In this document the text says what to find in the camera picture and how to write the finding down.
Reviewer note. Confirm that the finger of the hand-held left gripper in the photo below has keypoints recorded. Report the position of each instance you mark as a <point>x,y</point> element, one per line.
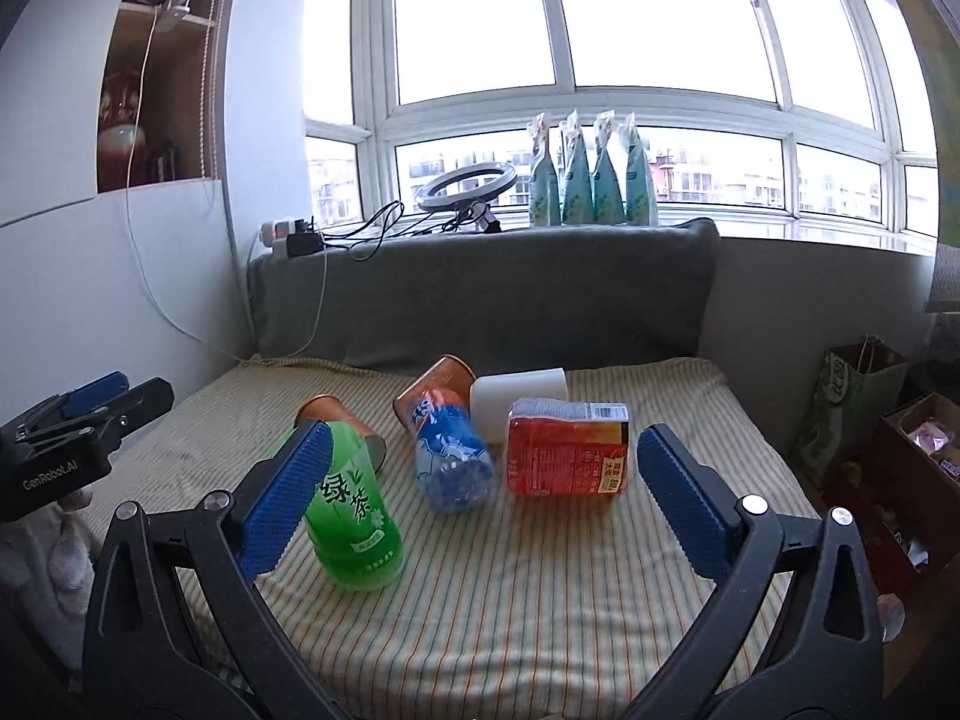
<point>142,401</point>
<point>94,392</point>

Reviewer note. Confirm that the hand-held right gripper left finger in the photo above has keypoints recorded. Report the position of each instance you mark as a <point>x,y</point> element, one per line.
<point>289,495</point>

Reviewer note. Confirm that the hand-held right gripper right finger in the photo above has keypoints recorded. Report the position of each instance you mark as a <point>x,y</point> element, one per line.
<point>679,495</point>

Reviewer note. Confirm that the green tea bottle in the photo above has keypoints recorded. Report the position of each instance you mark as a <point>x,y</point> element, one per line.
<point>352,517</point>

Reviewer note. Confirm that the blue water bottle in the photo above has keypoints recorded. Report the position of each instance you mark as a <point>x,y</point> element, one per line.
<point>450,450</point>

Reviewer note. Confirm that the white cup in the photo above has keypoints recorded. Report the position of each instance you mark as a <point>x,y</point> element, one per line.
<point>517,397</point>

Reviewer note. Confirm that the person's left hand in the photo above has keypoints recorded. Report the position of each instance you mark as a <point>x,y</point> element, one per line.
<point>64,551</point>

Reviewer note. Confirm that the red rectangular packet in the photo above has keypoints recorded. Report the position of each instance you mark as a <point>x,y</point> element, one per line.
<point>562,454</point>

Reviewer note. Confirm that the green paper bag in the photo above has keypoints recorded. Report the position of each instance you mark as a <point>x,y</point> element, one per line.
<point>840,405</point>

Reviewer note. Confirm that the white power strip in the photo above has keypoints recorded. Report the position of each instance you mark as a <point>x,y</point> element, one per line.
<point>274,238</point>

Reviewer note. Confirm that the cardboard box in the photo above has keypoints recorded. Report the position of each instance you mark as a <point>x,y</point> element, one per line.
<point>900,510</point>

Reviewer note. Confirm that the striped blanket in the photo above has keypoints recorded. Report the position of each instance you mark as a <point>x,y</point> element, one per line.
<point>487,607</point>

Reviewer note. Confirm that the black charger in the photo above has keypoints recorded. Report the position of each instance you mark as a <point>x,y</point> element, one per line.
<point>304,243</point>

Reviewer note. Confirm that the dark books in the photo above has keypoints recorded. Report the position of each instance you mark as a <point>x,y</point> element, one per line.
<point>161,163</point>

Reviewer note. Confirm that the red vase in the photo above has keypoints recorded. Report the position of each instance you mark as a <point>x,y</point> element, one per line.
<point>120,120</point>

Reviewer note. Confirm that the grey backrest cushion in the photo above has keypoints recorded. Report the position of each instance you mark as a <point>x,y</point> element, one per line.
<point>487,292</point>

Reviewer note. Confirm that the pale green refill pouch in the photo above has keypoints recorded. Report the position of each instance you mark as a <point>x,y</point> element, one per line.
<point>640,187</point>
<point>607,187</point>
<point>577,187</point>
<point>545,187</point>

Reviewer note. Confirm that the beige lampshade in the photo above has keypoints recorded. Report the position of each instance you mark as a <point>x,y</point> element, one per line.
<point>946,277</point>

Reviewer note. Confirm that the white phone clip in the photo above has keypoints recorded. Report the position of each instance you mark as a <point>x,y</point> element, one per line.
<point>176,7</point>

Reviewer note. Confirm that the wooden wall shelf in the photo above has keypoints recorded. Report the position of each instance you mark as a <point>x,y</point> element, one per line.
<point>191,105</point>

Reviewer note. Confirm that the white window frame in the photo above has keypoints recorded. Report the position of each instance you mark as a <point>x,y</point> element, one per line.
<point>562,101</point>

